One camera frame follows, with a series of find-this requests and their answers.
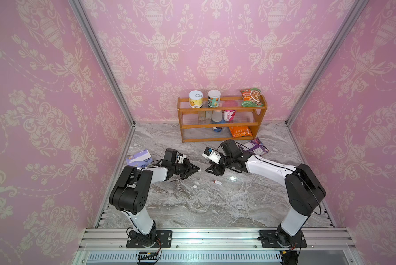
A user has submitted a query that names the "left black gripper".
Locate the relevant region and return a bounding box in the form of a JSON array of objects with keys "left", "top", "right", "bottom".
[{"left": 171, "top": 158, "right": 200, "bottom": 180}]

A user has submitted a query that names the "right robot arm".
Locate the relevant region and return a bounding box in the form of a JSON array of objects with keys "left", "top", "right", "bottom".
[{"left": 202, "top": 139, "right": 327, "bottom": 248}]

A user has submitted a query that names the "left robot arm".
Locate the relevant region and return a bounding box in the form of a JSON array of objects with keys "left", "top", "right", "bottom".
[{"left": 109, "top": 149, "right": 201, "bottom": 248}]

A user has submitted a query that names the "orange snack bag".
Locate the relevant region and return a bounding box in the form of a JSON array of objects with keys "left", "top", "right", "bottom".
[{"left": 229, "top": 126, "right": 253, "bottom": 138}]

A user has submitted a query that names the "lavender tissue box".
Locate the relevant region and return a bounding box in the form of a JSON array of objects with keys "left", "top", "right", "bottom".
[{"left": 126, "top": 149, "right": 153, "bottom": 168}]

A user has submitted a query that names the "purple snack bag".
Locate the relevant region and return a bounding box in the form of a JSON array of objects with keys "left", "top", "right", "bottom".
[{"left": 239, "top": 138, "right": 269, "bottom": 156}]

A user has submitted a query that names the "wooden shelf rack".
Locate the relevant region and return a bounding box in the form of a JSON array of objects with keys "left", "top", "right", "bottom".
[{"left": 177, "top": 96, "right": 267, "bottom": 142}]

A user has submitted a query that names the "white bottle on shelf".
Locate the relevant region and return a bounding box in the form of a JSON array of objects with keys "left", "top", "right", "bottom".
[{"left": 212, "top": 110, "right": 223, "bottom": 123}]

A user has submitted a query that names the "pink white cup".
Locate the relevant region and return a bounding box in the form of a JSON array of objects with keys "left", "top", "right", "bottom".
[{"left": 223, "top": 110, "right": 236, "bottom": 121}]

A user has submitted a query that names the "yellow white can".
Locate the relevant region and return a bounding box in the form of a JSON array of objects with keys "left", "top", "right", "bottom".
[{"left": 189, "top": 90, "right": 203, "bottom": 108}]

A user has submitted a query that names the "green white can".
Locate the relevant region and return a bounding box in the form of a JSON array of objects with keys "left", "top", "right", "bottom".
[{"left": 208, "top": 89, "right": 221, "bottom": 108}]

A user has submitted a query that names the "green red snack bag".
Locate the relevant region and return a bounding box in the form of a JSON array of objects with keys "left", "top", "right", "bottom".
[{"left": 241, "top": 88, "right": 264, "bottom": 108}]

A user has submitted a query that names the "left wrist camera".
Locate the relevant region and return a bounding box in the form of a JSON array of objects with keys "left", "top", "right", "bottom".
[{"left": 164, "top": 148, "right": 178, "bottom": 163}]

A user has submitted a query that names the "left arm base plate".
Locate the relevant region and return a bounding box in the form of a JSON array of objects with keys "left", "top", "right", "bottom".
[{"left": 126, "top": 229, "right": 173, "bottom": 248}]

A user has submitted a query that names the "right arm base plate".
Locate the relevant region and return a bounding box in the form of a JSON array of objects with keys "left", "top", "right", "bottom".
[{"left": 257, "top": 230, "right": 308, "bottom": 249}]

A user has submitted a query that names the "aluminium front rail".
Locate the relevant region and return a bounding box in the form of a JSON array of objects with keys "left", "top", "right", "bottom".
[{"left": 73, "top": 227, "right": 363, "bottom": 265}]

